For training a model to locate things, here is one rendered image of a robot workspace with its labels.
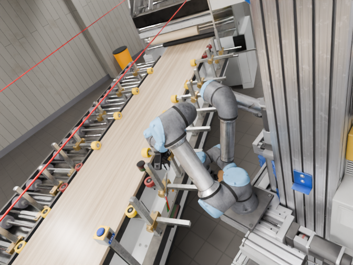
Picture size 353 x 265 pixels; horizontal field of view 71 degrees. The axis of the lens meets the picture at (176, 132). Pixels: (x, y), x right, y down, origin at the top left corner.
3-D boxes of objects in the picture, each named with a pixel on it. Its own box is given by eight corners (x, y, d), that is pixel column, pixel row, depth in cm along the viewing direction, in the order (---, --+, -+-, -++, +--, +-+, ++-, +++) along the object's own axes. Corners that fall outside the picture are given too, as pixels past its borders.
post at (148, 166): (174, 202, 190) (149, 161, 162) (173, 206, 188) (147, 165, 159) (170, 202, 192) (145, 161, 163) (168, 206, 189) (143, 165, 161)
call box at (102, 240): (116, 234, 128) (109, 226, 124) (110, 247, 123) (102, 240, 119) (106, 232, 131) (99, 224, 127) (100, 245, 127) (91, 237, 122)
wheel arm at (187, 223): (191, 223, 157) (189, 220, 155) (190, 228, 155) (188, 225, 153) (135, 215, 177) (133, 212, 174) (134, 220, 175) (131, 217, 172)
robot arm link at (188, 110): (193, 88, 109) (176, 120, 155) (174, 102, 106) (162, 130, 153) (209, 109, 107) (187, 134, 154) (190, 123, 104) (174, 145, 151)
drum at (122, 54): (131, 66, 645) (121, 45, 610) (139, 67, 620) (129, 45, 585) (120, 74, 628) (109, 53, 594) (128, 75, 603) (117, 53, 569)
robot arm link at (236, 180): (258, 189, 120) (253, 171, 112) (238, 207, 116) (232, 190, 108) (239, 176, 129) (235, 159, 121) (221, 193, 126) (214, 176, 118)
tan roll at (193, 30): (235, 23, 341) (234, 14, 334) (234, 27, 333) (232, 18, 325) (148, 44, 405) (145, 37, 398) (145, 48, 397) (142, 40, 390)
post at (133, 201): (164, 235, 175) (135, 195, 146) (163, 240, 172) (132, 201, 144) (160, 234, 176) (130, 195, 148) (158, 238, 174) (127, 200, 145)
